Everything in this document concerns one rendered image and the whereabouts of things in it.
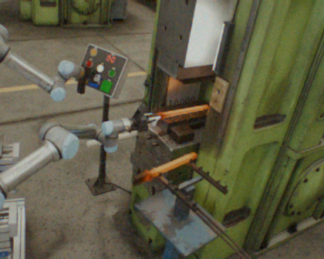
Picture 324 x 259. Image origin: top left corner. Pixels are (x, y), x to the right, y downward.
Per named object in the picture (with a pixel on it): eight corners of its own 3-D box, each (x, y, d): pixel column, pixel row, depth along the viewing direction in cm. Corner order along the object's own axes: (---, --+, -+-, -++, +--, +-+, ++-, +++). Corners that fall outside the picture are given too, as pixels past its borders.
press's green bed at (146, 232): (150, 254, 247) (160, 206, 223) (126, 218, 273) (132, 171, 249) (211, 229, 276) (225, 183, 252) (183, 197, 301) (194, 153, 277)
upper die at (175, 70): (176, 80, 195) (178, 64, 190) (156, 65, 208) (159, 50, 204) (231, 72, 216) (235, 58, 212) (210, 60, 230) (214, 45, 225)
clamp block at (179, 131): (177, 145, 205) (179, 136, 201) (169, 137, 210) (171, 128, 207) (194, 140, 211) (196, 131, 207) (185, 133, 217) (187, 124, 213)
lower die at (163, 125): (166, 134, 213) (168, 122, 209) (149, 117, 227) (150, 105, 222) (218, 122, 235) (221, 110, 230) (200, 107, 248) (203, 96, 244)
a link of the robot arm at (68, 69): (54, 67, 195) (64, 56, 193) (66, 72, 205) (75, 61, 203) (61, 77, 193) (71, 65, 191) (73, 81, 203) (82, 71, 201)
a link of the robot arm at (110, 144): (106, 142, 212) (107, 126, 206) (119, 149, 207) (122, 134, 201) (96, 146, 206) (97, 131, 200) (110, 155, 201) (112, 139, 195)
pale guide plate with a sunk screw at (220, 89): (219, 112, 187) (227, 83, 179) (208, 105, 194) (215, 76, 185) (222, 112, 189) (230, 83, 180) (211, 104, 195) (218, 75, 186)
